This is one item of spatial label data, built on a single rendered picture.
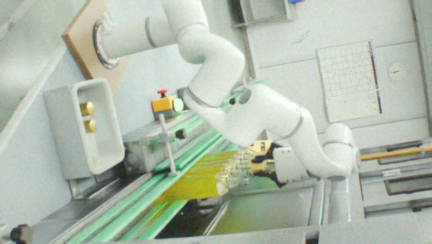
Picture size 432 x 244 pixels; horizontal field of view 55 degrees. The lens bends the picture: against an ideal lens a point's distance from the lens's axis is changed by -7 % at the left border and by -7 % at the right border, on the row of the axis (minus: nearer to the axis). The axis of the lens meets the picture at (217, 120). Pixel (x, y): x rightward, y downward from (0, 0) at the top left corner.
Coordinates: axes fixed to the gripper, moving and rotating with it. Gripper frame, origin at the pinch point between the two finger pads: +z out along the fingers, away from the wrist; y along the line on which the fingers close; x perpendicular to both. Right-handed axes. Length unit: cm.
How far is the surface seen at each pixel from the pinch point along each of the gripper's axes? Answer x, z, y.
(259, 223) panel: 11.3, -2.4, -13.0
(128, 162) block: 23.4, 27.5, 9.3
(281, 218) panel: 8.2, -7.7, -12.9
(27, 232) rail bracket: 80, -6, 14
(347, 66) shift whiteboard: -572, 113, -6
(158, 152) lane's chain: 12.2, 25.6, 9.1
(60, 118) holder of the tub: 43, 27, 26
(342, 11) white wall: -574, 105, 80
